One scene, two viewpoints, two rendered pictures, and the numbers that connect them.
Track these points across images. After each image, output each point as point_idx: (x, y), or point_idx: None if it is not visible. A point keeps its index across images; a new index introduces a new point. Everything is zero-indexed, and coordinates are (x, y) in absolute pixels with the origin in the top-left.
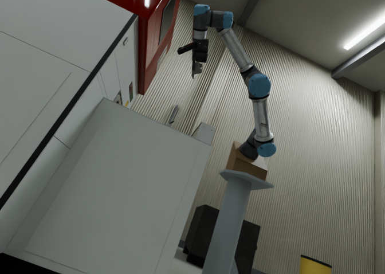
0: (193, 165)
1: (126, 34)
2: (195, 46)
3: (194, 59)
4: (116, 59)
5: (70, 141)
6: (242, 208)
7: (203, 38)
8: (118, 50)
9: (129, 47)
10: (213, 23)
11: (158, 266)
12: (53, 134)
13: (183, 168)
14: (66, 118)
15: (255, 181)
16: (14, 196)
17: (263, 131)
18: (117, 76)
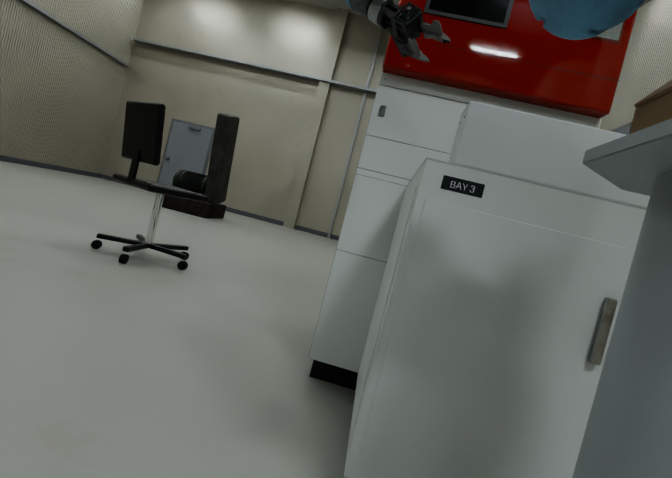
0: (407, 219)
1: (376, 104)
2: (390, 29)
3: (399, 44)
4: (383, 138)
5: (377, 253)
6: (647, 323)
7: (375, 13)
8: (378, 128)
9: (406, 107)
10: None
11: (359, 409)
12: (336, 248)
13: (402, 233)
14: (341, 229)
15: (662, 156)
16: (325, 307)
17: None
18: (418, 148)
